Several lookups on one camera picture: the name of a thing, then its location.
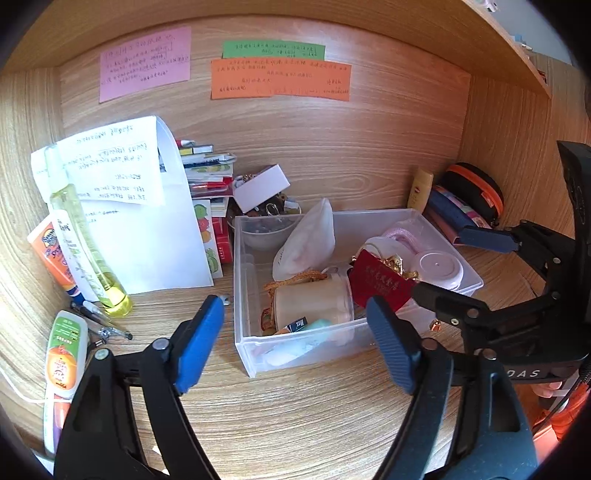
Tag pink wallet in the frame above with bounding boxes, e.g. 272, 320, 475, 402
423, 207, 462, 246

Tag white paper sheets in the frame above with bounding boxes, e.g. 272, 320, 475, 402
56, 116, 213, 294

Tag clear plastic storage bin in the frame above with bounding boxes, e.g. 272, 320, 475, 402
233, 209, 484, 378

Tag white small box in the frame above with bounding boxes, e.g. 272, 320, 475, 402
232, 164, 290, 213

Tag yellow lotion bottle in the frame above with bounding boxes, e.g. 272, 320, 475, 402
407, 168, 434, 213

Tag white drawstring cloth pouch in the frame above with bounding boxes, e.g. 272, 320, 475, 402
271, 198, 335, 281

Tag teal white tube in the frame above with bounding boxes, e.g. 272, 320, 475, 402
264, 317, 346, 368

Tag stack of booklets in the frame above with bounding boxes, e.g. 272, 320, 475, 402
176, 139, 238, 265

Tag yellow-green spray bottle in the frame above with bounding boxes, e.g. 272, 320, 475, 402
44, 144, 132, 317

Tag black orange round case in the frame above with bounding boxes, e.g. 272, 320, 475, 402
439, 162, 505, 227

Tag orange beaded charm string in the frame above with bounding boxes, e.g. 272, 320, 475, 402
260, 270, 329, 335

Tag orange sunscreen tube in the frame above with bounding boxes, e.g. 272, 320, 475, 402
27, 216, 84, 305

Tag orange sticky note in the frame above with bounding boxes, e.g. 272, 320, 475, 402
211, 57, 352, 101

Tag green sticky note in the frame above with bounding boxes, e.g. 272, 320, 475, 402
222, 39, 325, 60

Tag white bowl of trinkets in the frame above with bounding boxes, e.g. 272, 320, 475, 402
238, 197, 301, 251

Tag fruit sticker sheet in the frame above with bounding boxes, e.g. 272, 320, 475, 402
192, 199, 223, 279

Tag blue Max staples box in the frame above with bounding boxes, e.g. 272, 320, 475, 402
280, 317, 308, 334

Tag pink round kitchen timer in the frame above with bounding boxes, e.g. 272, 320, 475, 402
411, 250, 464, 290

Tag white orange glue bottle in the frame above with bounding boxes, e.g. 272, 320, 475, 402
43, 310, 88, 457

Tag red drawstring pouch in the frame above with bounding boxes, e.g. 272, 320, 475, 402
348, 249, 417, 312

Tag person right hand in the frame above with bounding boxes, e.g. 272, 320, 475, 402
531, 381, 563, 399

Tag pink braided rope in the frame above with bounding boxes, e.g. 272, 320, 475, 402
366, 220, 429, 259

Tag pens and nail clipper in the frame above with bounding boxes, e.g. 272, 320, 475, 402
70, 301, 133, 351

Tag pink sticky note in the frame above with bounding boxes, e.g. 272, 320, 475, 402
99, 26, 192, 103

